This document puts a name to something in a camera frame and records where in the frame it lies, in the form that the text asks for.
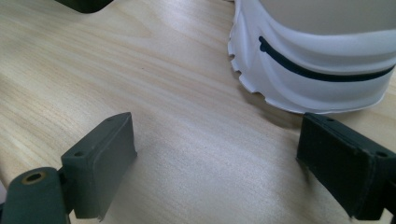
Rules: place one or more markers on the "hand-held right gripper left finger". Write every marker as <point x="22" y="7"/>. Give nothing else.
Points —
<point x="99" y="165"/>

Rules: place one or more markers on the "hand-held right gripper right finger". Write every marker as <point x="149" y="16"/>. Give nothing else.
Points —
<point x="342" y="168"/>

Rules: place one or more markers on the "navy and white sneaker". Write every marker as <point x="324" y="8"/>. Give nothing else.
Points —
<point x="311" y="90"/>

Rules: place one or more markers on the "red and black shoe rack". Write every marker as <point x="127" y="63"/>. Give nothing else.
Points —
<point x="84" y="4"/>

